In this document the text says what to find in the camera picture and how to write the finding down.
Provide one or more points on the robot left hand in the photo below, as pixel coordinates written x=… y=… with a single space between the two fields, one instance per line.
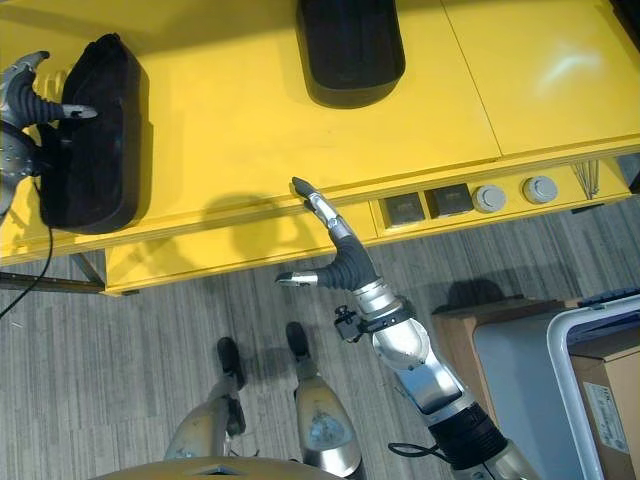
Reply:
x=27 y=102

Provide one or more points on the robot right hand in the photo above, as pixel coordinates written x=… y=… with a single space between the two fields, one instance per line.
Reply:
x=350 y=260

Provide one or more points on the black sole-shaped part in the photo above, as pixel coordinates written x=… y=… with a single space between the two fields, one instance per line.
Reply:
x=350 y=55
x=95 y=145

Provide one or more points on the robot left arm silver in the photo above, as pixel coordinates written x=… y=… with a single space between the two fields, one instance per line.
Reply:
x=14 y=155

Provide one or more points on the robot right arm silver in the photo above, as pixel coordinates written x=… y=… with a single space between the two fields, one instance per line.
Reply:
x=425 y=370

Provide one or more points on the plain brown cardboard box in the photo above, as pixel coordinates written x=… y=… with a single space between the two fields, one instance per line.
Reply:
x=457 y=345

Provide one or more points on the white plastic box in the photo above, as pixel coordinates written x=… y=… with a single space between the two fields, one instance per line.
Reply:
x=520 y=380

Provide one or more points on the brown cardboard box with label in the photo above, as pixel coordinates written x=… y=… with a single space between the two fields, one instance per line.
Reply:
x=612 y=390

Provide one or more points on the dark square metal block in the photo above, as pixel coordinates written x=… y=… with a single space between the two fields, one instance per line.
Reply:
x=451 y=201
x=404 y=210

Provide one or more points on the grey round knob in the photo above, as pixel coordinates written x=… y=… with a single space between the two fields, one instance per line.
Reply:
x=539 y=189
x=489 y=198

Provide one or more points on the robot right leg silver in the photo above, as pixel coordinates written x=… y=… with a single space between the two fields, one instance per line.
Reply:
x=320 y=415

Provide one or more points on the robot leg silver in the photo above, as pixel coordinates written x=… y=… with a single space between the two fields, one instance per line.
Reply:
x=220 y=395
x=320 y=415

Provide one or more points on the robot left leg silver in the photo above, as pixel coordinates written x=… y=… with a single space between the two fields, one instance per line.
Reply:
x=220 y=395

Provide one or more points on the bundle of thin metal rods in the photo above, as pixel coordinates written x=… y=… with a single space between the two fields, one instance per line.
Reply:
x=587 y=177

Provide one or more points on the blue flat object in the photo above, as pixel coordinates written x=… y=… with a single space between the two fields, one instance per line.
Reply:
x=612 y=297

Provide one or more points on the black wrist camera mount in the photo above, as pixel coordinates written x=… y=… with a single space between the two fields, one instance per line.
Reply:
x=350 y=325

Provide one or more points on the dark metal shelf frame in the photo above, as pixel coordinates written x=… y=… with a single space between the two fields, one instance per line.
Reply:
x=55 y=282

